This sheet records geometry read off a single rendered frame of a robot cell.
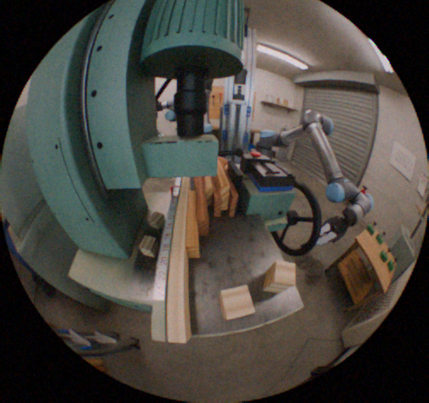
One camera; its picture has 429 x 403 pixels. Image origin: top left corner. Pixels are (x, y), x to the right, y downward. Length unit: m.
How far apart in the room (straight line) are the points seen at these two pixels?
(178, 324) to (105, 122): 0.27
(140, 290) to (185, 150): 0.32
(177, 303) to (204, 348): 0.99
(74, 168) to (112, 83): 0.14
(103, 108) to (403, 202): 3.22
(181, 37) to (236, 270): 0.34
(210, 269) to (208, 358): 1.00
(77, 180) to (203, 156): 0.22
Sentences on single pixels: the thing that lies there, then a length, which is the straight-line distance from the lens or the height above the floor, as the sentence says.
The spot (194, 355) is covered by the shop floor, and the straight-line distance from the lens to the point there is 1.16.
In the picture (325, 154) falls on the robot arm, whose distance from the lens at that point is 0.60.
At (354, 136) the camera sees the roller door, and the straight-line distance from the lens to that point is 3.27.
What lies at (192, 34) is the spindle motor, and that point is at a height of 1.22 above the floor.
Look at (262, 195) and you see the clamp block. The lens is 0.29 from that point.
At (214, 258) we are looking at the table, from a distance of 0.23.
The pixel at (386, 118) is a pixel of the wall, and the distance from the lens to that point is 3.22.
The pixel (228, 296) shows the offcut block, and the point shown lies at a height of 0.94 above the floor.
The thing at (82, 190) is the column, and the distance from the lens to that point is 0.25.
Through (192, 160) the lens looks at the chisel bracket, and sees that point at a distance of 0.22.
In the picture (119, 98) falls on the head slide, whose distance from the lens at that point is 0.21.
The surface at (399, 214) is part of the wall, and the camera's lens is 3.08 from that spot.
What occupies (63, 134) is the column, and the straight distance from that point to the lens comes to 0.24.
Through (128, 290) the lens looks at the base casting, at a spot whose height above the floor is 0.80.
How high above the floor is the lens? 1.11
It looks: 33 degrees down
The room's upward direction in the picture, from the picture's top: 3 degrees clockwise
